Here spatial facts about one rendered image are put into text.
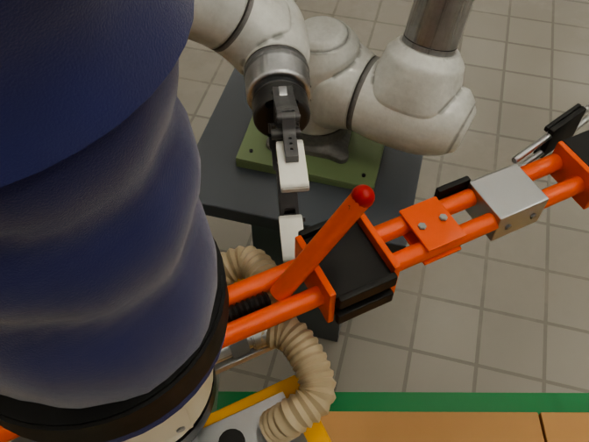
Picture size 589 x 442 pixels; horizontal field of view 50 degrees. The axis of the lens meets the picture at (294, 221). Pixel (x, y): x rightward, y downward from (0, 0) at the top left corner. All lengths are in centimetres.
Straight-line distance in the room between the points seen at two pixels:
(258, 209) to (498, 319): 105
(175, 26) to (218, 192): 106
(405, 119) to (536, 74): 181
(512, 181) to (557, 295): 147
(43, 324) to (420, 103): 90
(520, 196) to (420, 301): 135
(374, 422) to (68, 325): 99
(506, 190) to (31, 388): 55
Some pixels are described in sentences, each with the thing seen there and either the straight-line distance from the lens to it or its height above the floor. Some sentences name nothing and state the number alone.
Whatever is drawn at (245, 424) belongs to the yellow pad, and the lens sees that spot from 72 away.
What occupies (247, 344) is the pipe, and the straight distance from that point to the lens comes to 69.
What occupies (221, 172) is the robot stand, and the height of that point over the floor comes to 75.
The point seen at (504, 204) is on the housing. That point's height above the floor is 122.
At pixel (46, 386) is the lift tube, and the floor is 140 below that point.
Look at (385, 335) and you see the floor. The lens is 201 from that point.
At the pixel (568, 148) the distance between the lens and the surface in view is 83.
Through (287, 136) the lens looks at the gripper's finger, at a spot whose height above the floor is 129.
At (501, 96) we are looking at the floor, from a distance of 279.
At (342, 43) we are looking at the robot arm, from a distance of 121.
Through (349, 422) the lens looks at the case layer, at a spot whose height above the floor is 54.
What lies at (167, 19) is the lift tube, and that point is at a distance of 30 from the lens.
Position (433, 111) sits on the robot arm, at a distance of 118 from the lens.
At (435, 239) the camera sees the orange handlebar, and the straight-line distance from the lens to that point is 70.
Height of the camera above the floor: 178
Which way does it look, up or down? 53 degrees down
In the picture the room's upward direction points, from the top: straight up
